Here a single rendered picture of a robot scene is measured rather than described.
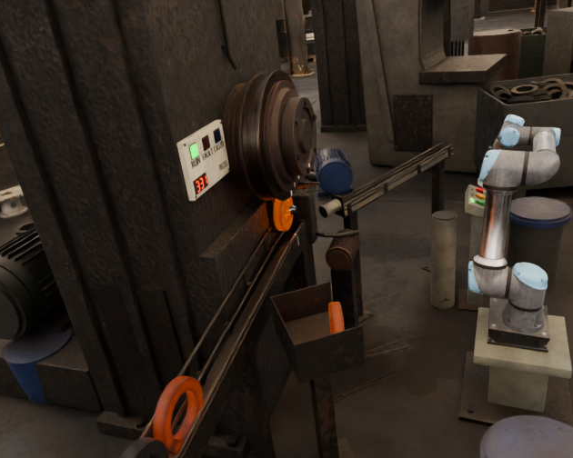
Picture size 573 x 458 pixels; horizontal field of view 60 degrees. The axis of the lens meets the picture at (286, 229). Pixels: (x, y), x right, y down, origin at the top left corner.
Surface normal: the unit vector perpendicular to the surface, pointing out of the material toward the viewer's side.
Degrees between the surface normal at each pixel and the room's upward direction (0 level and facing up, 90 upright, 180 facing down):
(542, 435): 0
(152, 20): 90
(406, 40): 90
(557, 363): 0
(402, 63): 90
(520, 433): 0
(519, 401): 90
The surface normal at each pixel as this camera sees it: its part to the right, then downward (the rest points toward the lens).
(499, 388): -0.37, 0.44
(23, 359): -0.12, -0.90
